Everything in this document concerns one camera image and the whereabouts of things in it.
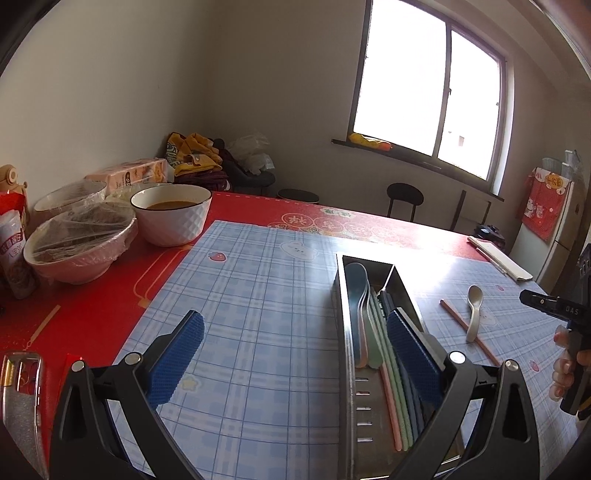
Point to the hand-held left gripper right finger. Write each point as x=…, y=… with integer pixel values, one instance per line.
x=413, y=355

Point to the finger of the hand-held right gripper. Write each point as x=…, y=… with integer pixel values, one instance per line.
x=535, y=301
x=585, y=270

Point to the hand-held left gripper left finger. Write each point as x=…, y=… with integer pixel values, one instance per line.
x=178, y=355

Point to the green spoon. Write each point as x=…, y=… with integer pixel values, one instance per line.
x=376, y=357

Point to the pink spoon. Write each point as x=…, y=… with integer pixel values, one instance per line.
x=364, y=360

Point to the pink chopstick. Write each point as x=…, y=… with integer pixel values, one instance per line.
x=391, y=415
x=455, y=315

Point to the green chopstick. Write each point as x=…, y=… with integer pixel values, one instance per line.
x=408, y=415
x=400, y=415

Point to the beige spoon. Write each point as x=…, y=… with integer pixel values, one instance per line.
x=474, y=295

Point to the stainless steel utensil tray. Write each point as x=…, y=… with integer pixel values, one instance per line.
x=369, y=415

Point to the dark blue spoon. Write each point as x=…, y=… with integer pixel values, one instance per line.
x=355, y=295

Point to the person's right hand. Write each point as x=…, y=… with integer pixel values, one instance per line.
x=561, y=374

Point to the white refrigerator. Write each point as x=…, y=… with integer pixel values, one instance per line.
x=554, y=251

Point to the white notebook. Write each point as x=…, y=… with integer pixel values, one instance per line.
x=503, y=261

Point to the red printed cloth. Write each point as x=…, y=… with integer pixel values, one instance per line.
x=545, y=207

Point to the black electric cooker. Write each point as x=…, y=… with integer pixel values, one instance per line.
x=489, y=230

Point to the blue plaid table mat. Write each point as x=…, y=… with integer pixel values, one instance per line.
x=258, y=300

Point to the red printed tablecloth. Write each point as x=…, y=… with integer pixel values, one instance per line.
x=92, y=300

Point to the clear plastic box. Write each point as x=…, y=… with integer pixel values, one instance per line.
x=571, y=164

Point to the clear plastic bowl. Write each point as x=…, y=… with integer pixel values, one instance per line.
x=551, y=165

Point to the white textured soup bowl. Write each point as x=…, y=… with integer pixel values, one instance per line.
x=171, y=226

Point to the plastic wrapped pink bowl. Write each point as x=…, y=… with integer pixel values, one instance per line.
x=78, y=267

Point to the black round stool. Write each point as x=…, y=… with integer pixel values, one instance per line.
x=405, y=191

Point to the clear plastic case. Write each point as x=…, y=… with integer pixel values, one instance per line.
x=23, y=415

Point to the orange tissue pack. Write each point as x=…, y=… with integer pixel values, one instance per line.
x=134, y=173

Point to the dark grey seat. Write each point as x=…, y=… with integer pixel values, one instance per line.
x=251, y=182

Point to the plastic wrapped white bowl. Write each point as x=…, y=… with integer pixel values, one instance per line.
x=69, y=196

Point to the white pouch packet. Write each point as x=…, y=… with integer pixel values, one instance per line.
x=16, y=249

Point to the black trash bin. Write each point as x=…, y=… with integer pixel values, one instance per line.
x=298, y=194

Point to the yellow and maroon clothes pile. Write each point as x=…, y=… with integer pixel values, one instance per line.
x=194, y=152

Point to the clear plastic bag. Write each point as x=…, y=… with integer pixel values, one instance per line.
x=249, y=152

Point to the yellow cloth bundle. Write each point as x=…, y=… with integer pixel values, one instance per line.
x=364, y=138

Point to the red snack packet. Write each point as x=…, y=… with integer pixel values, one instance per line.
x=11, y=203

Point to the beige cartoon water bottle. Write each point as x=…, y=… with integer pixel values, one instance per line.
x=9, y=177

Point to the dark framed window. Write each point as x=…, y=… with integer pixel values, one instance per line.
x=397, y=69

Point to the dark metal frame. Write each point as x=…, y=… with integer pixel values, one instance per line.
x=461, y=207

